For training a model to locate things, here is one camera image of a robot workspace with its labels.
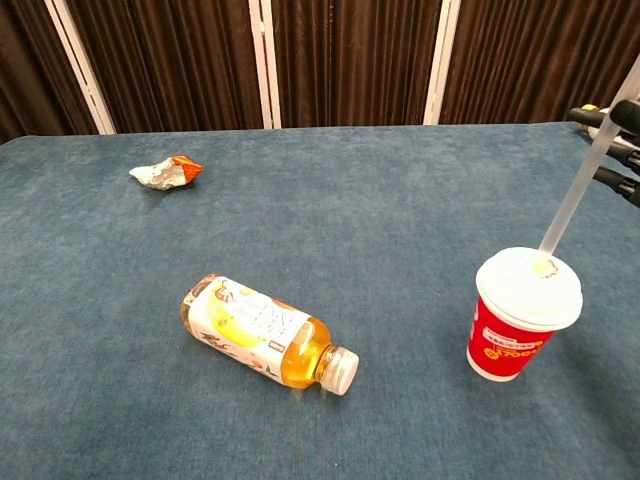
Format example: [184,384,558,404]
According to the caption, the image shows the clear plastic stick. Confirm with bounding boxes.
[538,64,640,254]

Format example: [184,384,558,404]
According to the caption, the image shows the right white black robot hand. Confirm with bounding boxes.
[567,98,640,209]

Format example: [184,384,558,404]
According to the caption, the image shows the blue felt table cover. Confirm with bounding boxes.
[0,121,640,480]

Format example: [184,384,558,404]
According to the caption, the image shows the dark brown curtain panel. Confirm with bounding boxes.
[438,0,640,126]
[66,0,265,134]
[0,0,99,145]
[271,0,444,129]

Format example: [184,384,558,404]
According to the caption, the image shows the yellow juice bottle silver cap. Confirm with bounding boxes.
[179,273,360,398]

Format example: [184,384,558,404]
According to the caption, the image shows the crumpled orange white snack packet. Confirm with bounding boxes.
[128,154,204,192]

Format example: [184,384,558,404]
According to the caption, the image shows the white partition frame post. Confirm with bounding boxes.
[423,0,462,126]
[43,0,118,135]
[248,0,283,130]

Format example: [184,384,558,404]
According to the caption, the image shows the white bottle with yellow cap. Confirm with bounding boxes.
[579,103,632,149]

